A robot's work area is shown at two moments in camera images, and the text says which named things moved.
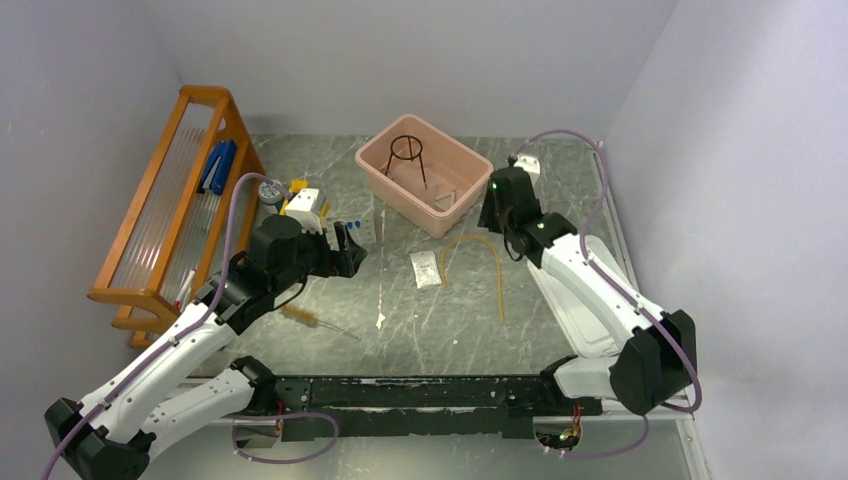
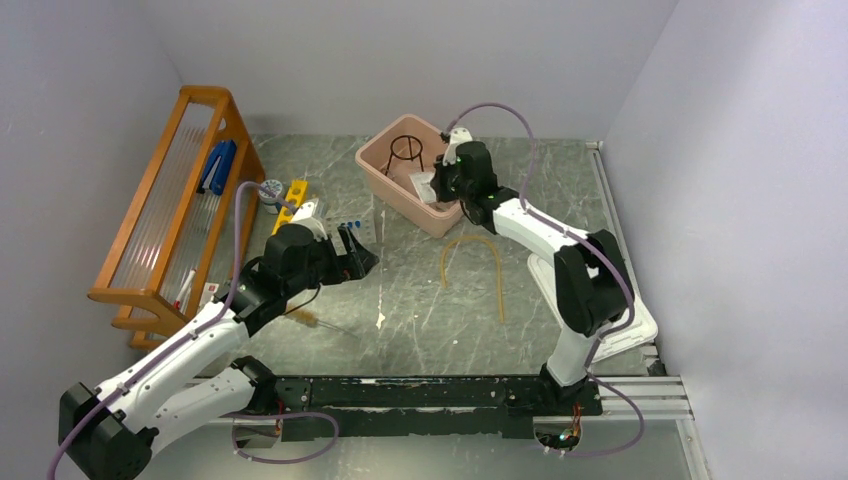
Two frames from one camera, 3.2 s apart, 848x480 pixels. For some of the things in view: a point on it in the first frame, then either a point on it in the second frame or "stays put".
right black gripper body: x=492 y=217 to x=447 y=185
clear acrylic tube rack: x=360 y=225 stays put
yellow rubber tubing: x=497 y=264 stays put
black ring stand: x=411 y=154 stays put
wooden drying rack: x=192 y=214 stays put
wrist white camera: x=528 y=163 to x=457 y=135
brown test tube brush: x=305 y=318 stays put
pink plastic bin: x=421 y=177 stays put
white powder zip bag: x=426 y=270 to x=422 y=183
